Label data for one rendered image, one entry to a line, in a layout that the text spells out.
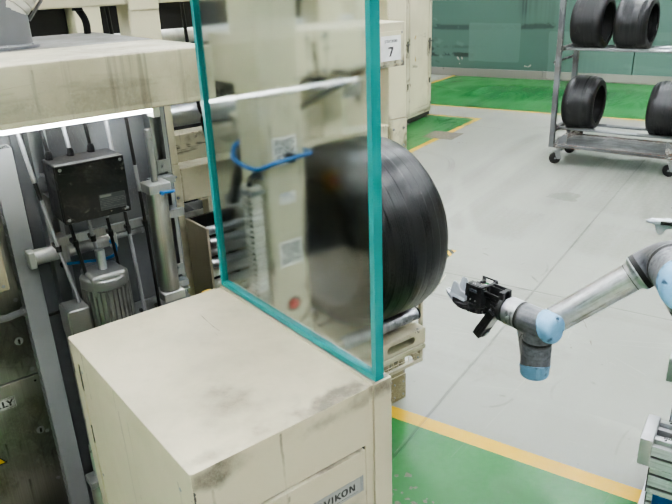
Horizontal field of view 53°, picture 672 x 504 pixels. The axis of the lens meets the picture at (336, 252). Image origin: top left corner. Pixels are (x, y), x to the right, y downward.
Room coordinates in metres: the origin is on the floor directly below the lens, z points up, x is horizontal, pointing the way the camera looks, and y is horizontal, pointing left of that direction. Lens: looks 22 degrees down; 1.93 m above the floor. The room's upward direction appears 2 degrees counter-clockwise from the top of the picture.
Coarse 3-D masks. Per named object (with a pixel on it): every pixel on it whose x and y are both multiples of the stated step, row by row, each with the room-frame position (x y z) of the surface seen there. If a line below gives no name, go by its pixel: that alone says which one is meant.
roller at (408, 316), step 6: (402, 312) 1.93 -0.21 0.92; (408, 312) 1.94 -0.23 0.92; (414, 312) 1.94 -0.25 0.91; (420, 312) 1.96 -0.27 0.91; (390, 318) 1.90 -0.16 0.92; (396, 318) 1.90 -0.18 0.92; (402, 318) 1.91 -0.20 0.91; (408, 318) 1.92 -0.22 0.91; (414, 318) 1.94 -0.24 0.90; (384, 324) 1.87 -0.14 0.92; (390, 324) 1.88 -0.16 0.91; (396, 324) 1.89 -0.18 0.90; (402, 324) 1.91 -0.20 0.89; (384, 330) 1.86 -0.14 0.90; (390, 330) 1.88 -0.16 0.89
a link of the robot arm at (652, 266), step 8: (664, 248) 1.50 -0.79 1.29; (656, 256) 1.49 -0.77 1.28; (664, 256) 1.47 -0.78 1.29; (648, 264) 1.51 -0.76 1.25; (656, 264) 1.47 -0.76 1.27; (664, 264) 1.43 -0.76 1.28; (648, 272) 1.50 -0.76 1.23; (656, 272) 1.44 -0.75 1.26; (664, 272) 1.41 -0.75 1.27; (656, 280) 1.42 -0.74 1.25; (664, 280) 1.39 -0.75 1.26; (656, 288) 1.44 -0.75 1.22; (664, 288) 1.39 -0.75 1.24; (664, 296) 1.38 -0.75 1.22
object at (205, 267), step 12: (192, 216) 2.16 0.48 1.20; (204, 216) 2.18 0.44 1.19; (192, 228) 2.10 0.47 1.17; (204, 228) 2.04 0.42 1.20; (192, 240) 2.11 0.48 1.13; (204, 240) 2.04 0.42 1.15; (216, 240) 2.05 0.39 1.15; (192, 252) 2.12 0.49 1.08; (204, 252) 2.05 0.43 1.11; (216, 252) 2.06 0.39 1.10; (192, 264) 2.13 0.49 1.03; (204, 264) 2.06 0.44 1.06; (216, 264) 2.04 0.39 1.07; (204, 276) 2.07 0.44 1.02; (216, 276) 2.19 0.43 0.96; (204, 288) 2.08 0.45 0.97; (216, 288) 2.06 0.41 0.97
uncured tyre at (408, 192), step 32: (384, 160) 1.90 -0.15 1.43; (416, 160) 1.95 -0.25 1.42; (384, 192) 1.79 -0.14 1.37; (416, 192) 1.84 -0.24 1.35; (384, 224) 1.74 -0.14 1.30; (416, 224) 1.78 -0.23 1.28; (384, 256) 1.72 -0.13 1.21; (416, 256) 1.76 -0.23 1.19; (384, 288) 1.73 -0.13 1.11; (416, 288) 1.79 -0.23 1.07
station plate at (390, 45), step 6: (384, 36) 2.32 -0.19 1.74; (390, 36) 2.33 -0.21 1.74; (396, 36) 2.35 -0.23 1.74; (384, 42) 2.32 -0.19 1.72; (390, 42) 2.33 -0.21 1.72; (396, 42) 2.35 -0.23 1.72; (384, 48) 2.32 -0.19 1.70; (390, 48) 2.33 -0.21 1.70; (396, 48) 2.35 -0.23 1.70; (384, 54) 2.32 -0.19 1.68; (390, 54) 2.33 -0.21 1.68; (396, 54) 2.35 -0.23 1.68; (384, 60) 2.32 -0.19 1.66; (390, 60) 2.33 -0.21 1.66
